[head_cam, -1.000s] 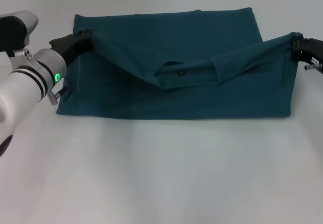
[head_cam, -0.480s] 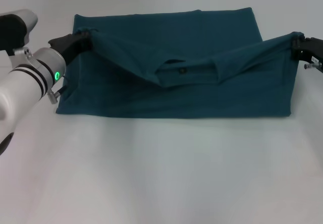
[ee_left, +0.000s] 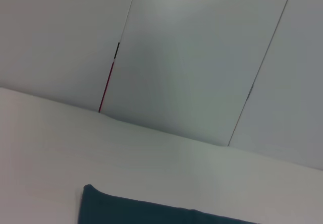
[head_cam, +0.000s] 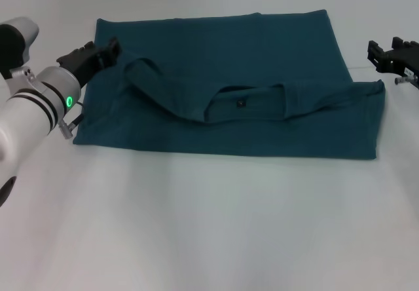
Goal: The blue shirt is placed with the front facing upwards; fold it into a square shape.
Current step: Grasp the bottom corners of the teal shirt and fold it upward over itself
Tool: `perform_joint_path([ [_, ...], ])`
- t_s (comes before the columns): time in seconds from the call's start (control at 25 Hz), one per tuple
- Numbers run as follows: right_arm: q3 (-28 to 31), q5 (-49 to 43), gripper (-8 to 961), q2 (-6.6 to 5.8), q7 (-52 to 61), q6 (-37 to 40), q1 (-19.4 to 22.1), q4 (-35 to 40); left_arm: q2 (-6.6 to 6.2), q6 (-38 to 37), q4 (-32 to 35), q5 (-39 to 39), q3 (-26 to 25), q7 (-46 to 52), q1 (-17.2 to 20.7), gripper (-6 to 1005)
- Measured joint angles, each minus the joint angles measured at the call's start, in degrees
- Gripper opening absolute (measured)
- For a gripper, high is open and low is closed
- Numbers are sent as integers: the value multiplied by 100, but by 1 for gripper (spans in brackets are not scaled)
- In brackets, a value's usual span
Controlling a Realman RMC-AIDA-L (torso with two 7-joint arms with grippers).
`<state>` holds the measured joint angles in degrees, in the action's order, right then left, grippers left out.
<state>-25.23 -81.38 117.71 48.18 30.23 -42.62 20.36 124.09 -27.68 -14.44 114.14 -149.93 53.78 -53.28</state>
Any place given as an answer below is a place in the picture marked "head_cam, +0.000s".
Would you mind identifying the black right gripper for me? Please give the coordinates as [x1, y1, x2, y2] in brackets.
[367, 36, 419, 90]

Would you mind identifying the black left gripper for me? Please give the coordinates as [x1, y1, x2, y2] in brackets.
[56, 36, 123, 89]

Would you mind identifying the teal shirt with FREE print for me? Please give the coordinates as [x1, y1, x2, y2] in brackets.
[72, 8, 388, 161]

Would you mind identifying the left arm cable connector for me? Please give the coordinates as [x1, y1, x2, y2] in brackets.
[58, 102, 86, 140]

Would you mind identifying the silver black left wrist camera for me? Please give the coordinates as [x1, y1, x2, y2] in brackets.
[0, 16, 41, 79]

